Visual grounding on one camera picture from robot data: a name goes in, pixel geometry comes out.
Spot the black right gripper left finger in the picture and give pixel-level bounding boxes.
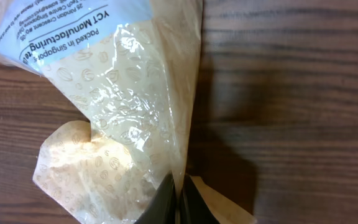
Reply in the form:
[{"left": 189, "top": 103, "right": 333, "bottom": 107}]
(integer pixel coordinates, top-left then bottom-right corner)
[{"left": 135, "top": 172, "right": 177, "bottom": 224}]

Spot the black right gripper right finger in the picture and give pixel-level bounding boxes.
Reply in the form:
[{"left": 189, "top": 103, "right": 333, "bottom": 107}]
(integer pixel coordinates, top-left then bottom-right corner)
[{"left": 180, "top": 174, "right": 219, "bottom": 224}]

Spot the beige paper bag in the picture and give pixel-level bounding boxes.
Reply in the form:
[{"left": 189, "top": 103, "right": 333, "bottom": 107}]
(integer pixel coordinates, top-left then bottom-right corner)
[{"left": 0, "top": 0, "right": 255, "bottom": 223}]

